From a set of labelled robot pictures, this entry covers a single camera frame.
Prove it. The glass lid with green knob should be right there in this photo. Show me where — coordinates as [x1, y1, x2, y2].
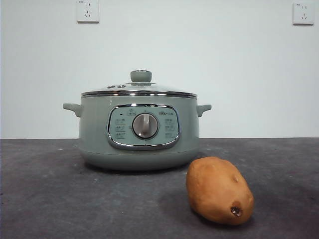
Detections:
[81, 69, 197, 98]

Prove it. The pale green electric pot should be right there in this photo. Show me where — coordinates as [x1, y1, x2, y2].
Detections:
[62, 93, 212, 171]

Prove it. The white wall socket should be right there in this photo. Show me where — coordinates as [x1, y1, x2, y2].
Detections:
[76, 0, 100, 24]
[292, 1, 315, 26]

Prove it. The brown potato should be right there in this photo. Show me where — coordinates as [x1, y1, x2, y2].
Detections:
[185, 156, 255, 226]

